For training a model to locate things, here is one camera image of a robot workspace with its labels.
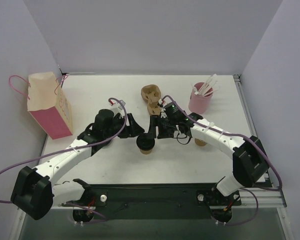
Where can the pink paper gift bag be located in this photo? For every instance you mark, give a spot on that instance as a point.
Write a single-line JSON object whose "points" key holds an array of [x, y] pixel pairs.
{"points": [[47, 103]]}

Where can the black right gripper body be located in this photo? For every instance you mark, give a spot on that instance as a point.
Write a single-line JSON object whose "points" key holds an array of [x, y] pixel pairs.
{"points": [[159, 127]]}

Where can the stack of brown paper cups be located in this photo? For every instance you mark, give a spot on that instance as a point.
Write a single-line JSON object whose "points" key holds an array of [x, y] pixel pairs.
{"points": [[199, 142]]}

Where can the brown paper coffee cup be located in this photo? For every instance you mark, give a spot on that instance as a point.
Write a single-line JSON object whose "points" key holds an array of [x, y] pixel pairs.
{"points": [[146, 151]]}

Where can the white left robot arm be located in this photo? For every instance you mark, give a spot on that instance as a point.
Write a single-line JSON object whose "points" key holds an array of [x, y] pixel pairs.
{"points": [[33, 191]]}

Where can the brown pulp cup carrier stack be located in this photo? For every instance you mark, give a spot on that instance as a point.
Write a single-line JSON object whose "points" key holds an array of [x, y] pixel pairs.
{"points": [[151, 94]]}

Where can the aluminium frame rail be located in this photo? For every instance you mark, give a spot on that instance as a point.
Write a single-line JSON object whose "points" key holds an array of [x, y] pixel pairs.
{"points": [[237, 80]]}

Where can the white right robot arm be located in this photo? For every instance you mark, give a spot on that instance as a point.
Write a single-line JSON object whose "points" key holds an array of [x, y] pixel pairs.
{"points": [[247, 154]]}

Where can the pink straw holder cup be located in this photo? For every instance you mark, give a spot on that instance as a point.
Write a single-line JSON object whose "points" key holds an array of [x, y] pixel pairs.
{"points": [[199, 104]]}

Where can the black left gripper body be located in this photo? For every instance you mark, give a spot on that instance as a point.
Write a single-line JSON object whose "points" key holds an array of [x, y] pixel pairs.
{"points": [[126, 125]]}

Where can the black plastic cup lid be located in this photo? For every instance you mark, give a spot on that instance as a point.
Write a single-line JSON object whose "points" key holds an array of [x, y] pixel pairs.
{"points": [[143, 142]]}

